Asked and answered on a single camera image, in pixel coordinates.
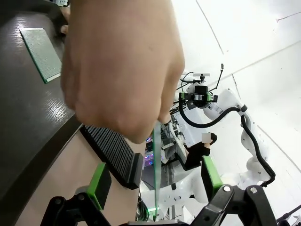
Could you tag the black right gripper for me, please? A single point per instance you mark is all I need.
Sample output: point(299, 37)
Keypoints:
point(201, 94)

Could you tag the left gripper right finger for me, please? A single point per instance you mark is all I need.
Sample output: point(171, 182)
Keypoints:
point(211, 179)

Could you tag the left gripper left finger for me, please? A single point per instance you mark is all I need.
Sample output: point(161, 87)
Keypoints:
point(98, 186)

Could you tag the green perforated PCB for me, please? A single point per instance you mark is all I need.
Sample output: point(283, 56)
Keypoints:
point(157, 164)
point(40, 54)

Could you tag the dark brown tray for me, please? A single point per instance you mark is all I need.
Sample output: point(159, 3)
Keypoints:
point(23, 106)

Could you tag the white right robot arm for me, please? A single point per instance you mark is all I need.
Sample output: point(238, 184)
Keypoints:
point(232, 100)

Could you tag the person's right hand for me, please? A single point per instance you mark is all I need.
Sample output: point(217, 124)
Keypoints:
point(122, 66)

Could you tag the person's left hand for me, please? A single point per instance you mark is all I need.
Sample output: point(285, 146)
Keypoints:
point(65, 21)

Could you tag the background person in black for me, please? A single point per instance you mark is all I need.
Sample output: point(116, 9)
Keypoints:
point(197, 155)

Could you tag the thin black pole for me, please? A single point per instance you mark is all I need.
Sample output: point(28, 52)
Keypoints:
point(219, 75)

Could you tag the black slotted PCB rack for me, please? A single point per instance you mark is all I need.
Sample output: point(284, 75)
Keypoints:
point(113, 153)

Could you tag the lit computer case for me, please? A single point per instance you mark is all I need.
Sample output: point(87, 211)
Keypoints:
point(149, 150)

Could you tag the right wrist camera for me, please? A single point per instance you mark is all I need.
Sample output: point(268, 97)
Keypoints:
point(201, 75)

